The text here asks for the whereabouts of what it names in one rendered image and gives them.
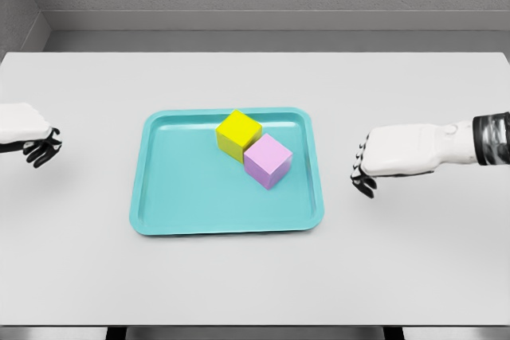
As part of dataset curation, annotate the pink cube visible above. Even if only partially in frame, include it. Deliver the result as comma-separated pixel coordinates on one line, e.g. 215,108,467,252
242,133,294,190

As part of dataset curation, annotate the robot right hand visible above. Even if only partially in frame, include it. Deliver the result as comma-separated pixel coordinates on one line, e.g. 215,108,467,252
349,124,445,199

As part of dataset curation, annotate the yellow cube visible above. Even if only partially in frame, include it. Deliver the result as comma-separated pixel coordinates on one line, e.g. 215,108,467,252
215,109,263,165

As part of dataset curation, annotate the teal tray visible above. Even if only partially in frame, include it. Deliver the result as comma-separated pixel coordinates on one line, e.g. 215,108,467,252
128,107,326,237

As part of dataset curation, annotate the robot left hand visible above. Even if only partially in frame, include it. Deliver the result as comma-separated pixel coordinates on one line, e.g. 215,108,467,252
0,102,63,170

